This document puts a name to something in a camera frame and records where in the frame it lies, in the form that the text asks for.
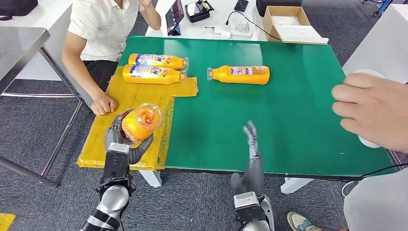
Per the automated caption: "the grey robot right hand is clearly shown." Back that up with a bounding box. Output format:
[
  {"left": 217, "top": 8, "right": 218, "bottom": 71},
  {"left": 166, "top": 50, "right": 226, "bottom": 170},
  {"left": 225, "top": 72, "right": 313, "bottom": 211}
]
[{"left": 230, "top": 120, "right": 265, "bottom": 197}]

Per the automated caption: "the person's right hand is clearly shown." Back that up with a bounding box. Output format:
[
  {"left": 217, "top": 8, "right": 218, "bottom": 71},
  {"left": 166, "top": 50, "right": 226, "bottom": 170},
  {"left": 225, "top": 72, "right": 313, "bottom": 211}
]
[{"left": 90, "top": 92, "right": 117, "bottom": 116}]

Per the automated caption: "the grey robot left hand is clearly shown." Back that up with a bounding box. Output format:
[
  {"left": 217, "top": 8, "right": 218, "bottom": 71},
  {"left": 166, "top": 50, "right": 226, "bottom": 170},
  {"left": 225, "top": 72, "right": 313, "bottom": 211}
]
[{"left": 104, "top": 109, "right": 154, "bottom": 165}]

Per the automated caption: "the person's hand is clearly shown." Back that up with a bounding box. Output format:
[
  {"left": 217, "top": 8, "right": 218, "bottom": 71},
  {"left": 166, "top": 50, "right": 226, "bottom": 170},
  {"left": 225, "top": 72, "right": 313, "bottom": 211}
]
[{"left": 331, "top": 72, "right": 408, "bottom": 154}]

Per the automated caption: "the orange detergent bottle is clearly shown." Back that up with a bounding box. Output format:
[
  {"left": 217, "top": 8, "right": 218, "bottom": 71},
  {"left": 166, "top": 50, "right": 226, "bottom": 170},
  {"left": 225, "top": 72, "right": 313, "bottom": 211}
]
[
  {"left": 128, "top": 53, "right": 190, "bottom": 71},
  {"left": 206, "top": 65, "right": 270, "bottom": 86},
  {"left": 122, "top": 64, "right": 188, "bottom": 86},
  {"left": 121, "top": 103, "right": 165, "bottom": 143}
]

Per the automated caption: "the yellow taped cardboard sheet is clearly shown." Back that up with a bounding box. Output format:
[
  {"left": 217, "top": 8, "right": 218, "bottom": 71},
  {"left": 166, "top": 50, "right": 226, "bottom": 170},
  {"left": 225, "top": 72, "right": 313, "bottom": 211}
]
[{"left": 76, "top": 65, "right": 199, "bottom": 171}]

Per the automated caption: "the black tablet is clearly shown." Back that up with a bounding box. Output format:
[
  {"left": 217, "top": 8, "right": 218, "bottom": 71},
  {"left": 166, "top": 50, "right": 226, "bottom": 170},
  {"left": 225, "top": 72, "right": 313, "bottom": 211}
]
[{"left": 165, "top": 0, "right": 185, "bottom": 37}]

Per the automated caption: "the white table leg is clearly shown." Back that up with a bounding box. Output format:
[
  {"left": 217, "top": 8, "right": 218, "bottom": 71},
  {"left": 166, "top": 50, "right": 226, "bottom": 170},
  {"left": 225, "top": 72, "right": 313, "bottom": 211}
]
[
  {"left": 139, "top": 169, "right": 163, "bottom": 189},
  {"left": 280, "top": 177, "right": 315, "bottom": 195}
]

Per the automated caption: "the black charger tray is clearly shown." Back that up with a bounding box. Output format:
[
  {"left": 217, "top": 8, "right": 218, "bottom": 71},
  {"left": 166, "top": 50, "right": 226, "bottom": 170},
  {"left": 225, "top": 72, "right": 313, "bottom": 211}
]
[{"left": 185, "top": 0, "right": 215, "bottom": 24}]

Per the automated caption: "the person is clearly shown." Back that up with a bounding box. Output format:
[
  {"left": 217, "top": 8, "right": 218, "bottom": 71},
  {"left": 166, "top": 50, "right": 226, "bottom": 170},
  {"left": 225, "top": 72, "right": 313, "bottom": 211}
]
[
  {"left": 61, "top": 0, "right": 162, "bottom": 116},
  {"left": 344, "top": 167, "right": 408, "bottom": 231}
]

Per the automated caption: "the white desk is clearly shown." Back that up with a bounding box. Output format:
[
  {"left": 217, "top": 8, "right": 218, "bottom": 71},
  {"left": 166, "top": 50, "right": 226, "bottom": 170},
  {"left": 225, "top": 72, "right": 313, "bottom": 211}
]
[
  {"left": 145, "top": 0, "right": 268, "bottom": 43},
  {"left": 343, "top": 3, "right": 408, "bottom": 169},
  {"left": 0, "top": 0, "right": 96, "bottom": 109}
]

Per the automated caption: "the person's foot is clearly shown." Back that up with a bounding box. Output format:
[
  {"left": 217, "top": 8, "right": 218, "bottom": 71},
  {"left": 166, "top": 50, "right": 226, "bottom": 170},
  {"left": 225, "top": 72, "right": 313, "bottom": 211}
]
[{"left": 287, "top": 212, "right": 322, "bottom": 231}]

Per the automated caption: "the green table mat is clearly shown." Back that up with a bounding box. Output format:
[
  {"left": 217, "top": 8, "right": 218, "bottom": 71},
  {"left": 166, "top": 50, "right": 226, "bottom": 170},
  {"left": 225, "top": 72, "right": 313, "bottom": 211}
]
[{"left": 118, "top": 36, "right": 396, "bottom": 178}]

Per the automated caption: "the black smartphone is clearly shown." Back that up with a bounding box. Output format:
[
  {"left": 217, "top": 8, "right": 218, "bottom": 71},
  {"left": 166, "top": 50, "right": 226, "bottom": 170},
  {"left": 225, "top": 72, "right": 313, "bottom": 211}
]
[{"left": 233, "top": 0, "right": 250, "bottom": 13}]

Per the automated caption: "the clear white power strip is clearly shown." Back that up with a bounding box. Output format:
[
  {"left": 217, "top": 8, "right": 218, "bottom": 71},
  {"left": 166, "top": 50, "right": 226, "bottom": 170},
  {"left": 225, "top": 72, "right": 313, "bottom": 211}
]
[{"left": 228, "top": 13, "right": 256, "bottom": 39}]

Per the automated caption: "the grey steel table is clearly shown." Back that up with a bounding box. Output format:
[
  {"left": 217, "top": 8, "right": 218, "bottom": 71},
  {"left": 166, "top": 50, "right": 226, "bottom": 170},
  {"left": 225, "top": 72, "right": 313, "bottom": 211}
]
[{"left": 0, "top": 27, "right": 84, "bottom": 189}]

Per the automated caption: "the white foam sheet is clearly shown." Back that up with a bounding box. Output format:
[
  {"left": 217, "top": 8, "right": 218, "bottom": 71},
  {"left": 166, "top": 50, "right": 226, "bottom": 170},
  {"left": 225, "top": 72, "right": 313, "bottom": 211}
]
[{"left": 274, "top": 25, "right": 329, "bottom": 45}]

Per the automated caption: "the brown cardboard box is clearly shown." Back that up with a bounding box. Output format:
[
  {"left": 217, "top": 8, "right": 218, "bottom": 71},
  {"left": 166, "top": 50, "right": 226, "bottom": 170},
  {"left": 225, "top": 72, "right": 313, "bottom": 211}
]
[{"left": 263, "top": 6, "right": 329, "bottom": 45}]

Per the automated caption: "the black bag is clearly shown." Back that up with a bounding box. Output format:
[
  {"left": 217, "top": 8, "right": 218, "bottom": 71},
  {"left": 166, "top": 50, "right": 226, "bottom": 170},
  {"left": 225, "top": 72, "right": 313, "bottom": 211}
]
[{"left": 0, "top": 0, "right": 39, "bottom": 22}]

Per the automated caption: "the black case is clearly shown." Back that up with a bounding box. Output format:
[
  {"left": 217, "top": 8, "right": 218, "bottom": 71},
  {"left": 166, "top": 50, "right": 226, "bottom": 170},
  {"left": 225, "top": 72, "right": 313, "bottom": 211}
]
[{"left": 255, "top": 0, "right": 303, "bottom": 18}]

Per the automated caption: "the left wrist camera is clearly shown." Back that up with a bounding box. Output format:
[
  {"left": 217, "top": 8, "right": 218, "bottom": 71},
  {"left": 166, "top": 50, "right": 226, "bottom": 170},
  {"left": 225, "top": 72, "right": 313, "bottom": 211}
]
[{"left": 103, "top": 142, "right": 131, "bottom": 186}]

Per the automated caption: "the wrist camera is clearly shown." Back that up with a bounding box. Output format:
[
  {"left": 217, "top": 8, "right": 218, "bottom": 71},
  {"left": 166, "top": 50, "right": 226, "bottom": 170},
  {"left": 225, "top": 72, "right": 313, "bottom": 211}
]
[
  {"left": 233, "top": 191, "right": 262, "bottom": 224},
  {"left": 103, "top": 142, "right": 131, "bottom": 186}
]

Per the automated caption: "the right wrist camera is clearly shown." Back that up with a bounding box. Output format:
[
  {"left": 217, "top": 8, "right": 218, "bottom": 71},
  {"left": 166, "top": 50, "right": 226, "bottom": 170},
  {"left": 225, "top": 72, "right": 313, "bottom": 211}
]
[{"left": 233, "top": 191, "right": 262, "bottom": 224}]

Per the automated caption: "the black cable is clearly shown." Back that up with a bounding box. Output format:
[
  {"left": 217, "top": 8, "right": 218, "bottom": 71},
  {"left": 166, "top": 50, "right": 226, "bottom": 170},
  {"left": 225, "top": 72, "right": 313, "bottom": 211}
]
[
  {"left": 358, "top": 162, "right": 408, "bottom": 181},
  {"left": 225, "top": 11, "right": 283, "bottom": 43}
]

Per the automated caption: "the blue steel frame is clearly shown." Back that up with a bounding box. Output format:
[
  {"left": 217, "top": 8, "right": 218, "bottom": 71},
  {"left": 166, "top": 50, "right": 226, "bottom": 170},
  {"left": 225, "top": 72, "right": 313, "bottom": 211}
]
[{"left": 361, "top": 0, "right": 395, "bottom": 17}]

